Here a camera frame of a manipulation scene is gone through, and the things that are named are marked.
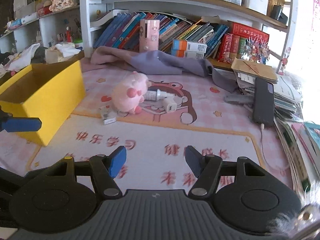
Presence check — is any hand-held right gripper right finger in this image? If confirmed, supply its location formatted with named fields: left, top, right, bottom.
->
left=184, top=145, right=278, bottom=197

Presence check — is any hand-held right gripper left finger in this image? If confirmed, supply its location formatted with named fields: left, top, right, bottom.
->
left=24, top=145, right=127, bottom=197

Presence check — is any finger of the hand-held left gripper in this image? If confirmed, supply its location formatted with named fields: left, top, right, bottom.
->
left=0, top=110, right=42, bottom=133
left=0, top=167, right=25, bottom=198

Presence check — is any yellow cardboard box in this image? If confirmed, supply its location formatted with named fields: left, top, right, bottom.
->
left=0, top=60, right=86, bottom=147

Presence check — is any small white printed box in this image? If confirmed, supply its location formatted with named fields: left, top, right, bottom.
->
left=99, top=106, right=117, bottom=125

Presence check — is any white plug adapter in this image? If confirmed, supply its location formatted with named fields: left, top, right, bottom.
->
left=163, top=97, right=178, bottom=113

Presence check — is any pink plush pig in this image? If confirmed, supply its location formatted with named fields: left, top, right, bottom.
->
left=111, top=71, right=150, bottom=115

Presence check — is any white spray bottle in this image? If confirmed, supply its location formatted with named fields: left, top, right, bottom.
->
left=144, top=88, right=175, bottom=102

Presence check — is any white printed shirt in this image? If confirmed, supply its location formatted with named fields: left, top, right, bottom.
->
left=4, top=43, right=41, bottom=72

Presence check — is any dark jacket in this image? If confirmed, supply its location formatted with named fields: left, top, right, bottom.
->
left=31, top=47, right=50, bottom=64

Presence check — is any grey flat case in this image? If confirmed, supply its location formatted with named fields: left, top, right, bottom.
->
left=224, top=94, right=256, bottom=105

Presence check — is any cream cloth bundle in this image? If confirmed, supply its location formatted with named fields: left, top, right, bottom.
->
left=45, top=42, right=84, bottom=64

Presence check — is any black phone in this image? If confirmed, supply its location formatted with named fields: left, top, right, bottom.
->
left=252, top=77, right=275, bottom=128

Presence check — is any white side shelf unit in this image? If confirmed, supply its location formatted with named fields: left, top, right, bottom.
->
left=0, top=5, right=83, bottom=53

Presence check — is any purple cloth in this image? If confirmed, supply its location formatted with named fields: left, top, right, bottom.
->
left=82, top=45, right=240, bottom=93

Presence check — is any orange and white carton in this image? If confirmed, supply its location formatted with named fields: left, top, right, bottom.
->
left=172, top=39, right=207, bottom=52
left=171, top=49, right=207, bottom=58

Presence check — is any brown envelope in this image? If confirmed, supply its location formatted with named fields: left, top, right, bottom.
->
left=231, top=58, right=278, bottom=84

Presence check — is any pile of papers and booklets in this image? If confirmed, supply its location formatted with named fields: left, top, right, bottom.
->
left=235, top=70, right=304, bottom=120

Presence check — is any grey fluffy cuff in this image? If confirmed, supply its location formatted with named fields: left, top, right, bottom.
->
left=266, top=202, right=320, bottom=240

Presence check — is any wide red dictionary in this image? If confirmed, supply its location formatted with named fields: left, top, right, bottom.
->
left=217, top=34, right=234, bottom=62

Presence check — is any narrow red dictionary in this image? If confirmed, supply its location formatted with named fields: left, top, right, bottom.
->
left=230, top=35, right=241, bottom=60

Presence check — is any teal cover book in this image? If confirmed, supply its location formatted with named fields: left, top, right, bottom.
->
left=304, top=121, right=320, bottom=160

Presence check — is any green dictionary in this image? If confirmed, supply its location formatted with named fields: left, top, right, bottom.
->
left=237, top=37, right=247, bottom=59

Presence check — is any colourful figurine cluster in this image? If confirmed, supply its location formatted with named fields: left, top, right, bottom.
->
left=244, top=36, right=270, bottom=64

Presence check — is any pink cylindrical gadget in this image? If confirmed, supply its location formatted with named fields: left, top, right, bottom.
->
left=139, top=19, right=160, bottom=53

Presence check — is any row of slanted picture books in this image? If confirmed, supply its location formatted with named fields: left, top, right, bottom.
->
left=94, top=11, right=229, bottom=58

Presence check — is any small cartoon standee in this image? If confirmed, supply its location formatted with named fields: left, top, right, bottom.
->
left=280, top=47, right=292, bottom=76

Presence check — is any red flat boxed book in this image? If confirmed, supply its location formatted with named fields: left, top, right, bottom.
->
left=229, top=22, right=270, bottom=43

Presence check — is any white bookshelf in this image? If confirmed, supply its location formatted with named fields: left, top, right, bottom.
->
left=79, top=0, right=299, bottom=73

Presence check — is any black desk device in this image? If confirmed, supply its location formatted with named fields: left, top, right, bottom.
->
left=270, top=4, right=288, bottom=23

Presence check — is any white pen cup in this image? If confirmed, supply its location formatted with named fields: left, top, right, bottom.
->
left=242, top=0, right=269, bottom=15

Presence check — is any white charging cable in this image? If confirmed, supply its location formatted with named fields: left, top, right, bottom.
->
left=259, top=124, right=275, bottom=170

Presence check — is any alphabet wall poster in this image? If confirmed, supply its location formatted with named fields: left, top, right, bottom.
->
left=312, top=0, right=320, bottom=33

